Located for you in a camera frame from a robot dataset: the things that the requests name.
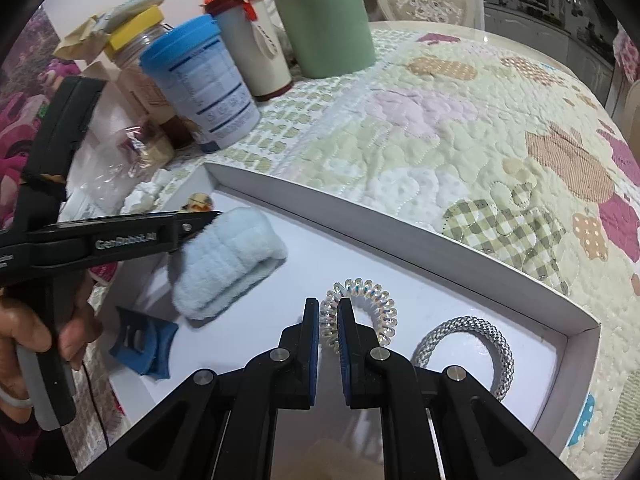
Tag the blue hair claw clip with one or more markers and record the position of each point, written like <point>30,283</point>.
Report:
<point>143,343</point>

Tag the pink bear car poster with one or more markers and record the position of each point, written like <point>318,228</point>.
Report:
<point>30,75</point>

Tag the yellow lid glass jar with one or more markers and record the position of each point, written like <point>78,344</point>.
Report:
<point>124,49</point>

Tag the red lid white tumbler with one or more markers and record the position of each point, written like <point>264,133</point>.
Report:
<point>253,43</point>

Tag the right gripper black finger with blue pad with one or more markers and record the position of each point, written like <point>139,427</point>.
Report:
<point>283,378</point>
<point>375,377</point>

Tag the white shallow tray box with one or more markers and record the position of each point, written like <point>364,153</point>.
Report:
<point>429,277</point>

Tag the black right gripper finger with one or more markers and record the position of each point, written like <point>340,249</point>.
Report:
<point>188,224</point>

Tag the blue lid white canister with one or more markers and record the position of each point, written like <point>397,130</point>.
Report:
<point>196,74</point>

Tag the green thermos flask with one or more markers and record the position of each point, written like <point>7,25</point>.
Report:
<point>329,37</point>

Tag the crumpled paper packet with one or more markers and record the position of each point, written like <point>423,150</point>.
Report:
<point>88,40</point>

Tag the clear bag of snacks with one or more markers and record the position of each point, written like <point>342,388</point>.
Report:
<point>129,156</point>

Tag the person's left hand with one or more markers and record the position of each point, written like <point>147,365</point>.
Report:
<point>20,325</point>

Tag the quilted patchwork tablecloth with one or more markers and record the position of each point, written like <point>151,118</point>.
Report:
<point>459,134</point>

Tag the light blue fluffy scrunchie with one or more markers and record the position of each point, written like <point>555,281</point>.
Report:
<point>234,253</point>

